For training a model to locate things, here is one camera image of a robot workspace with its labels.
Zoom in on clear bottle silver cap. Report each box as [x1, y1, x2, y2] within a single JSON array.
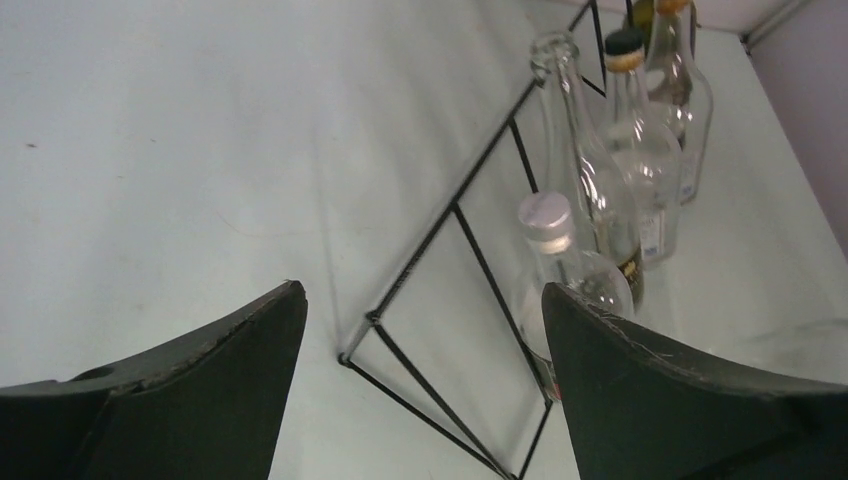
[[511, 191, 635, 402]]

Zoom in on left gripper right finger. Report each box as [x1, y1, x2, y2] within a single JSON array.
[[541, 283, 847, 479]]

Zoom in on tall clear bottle black label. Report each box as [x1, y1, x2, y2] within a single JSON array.
[[530, 31, 645, 310]]

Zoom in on black wire wine rack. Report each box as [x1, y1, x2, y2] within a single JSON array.
[[328, 1, 614, 479]]

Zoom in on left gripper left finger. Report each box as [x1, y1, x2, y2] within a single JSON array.
[[1, 281, 308, 479]]

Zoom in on dark green wine bottle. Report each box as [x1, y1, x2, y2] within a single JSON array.
[[622, 0, 655, 43]]

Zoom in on clear bottle brown stopper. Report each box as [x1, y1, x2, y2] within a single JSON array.
[[646, 1, 714, 205]]

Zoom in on clear bottle black cork stopper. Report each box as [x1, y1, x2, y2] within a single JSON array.
[[600, 27, 682, 268]]

